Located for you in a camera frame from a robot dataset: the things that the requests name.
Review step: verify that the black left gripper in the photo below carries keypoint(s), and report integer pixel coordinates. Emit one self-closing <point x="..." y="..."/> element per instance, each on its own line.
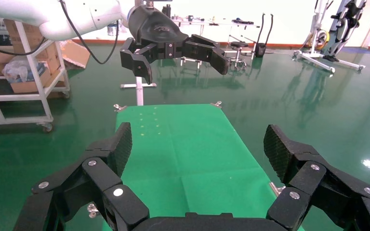
<point x="159" y="32"/>

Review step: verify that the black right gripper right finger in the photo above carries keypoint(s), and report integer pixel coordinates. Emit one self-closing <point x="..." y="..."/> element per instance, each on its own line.
<point x="312" y="178"/>

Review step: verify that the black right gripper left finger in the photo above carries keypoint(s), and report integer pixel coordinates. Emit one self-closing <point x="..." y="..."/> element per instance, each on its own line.
<point x="99" y="173"/>

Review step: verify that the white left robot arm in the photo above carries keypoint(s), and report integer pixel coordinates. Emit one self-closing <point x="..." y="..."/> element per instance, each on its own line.
<point x="76" y="16"/>

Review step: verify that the flat brown cardboard sheet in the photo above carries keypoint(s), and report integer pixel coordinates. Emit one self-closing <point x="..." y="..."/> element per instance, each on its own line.
<point x="76" y="54"/>

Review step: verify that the low brown cardboard storage box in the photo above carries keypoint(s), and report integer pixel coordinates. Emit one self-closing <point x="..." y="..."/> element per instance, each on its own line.
<point x="25" y="86"/>

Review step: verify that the wide brown cardboard storage box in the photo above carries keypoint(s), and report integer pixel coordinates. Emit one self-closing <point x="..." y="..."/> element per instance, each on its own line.
<point x="0" y="57"/>

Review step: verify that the small black upright object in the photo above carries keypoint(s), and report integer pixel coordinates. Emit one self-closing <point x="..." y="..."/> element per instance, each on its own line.
<point x="166" y="11"/>

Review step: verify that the long white work table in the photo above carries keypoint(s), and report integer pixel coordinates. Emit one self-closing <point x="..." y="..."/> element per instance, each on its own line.
<point x="204" y="22"/>

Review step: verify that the white T-shaped floor stand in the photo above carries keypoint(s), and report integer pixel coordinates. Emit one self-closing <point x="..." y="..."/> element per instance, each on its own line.
<point x="139" y="95"/>

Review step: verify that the black round stool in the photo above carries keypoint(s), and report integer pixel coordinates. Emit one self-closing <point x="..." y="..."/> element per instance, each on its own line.
<point x="239" y="44"/>

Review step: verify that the flat black device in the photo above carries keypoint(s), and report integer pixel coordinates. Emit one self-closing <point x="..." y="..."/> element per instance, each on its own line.
<point x="242" y="21"/>

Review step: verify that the green table cloth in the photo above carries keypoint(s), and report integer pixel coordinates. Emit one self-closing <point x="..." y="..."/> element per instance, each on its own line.
<point x="185" y="159"/>

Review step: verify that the white metal shelf cart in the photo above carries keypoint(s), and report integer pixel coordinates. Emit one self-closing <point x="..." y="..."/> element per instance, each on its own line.
<point x="32" y="65"/>

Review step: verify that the clear plastic bag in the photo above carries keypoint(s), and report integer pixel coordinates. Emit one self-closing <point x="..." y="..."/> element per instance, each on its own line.
<point x="19" y="71"/>

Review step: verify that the yellow wheel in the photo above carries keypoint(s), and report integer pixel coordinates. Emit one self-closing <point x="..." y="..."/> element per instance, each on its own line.
<point x="323" y="39"/>

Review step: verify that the black exoskeleton legs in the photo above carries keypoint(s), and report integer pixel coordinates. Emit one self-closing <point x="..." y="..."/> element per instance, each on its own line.
<point x="344" y="22"/>

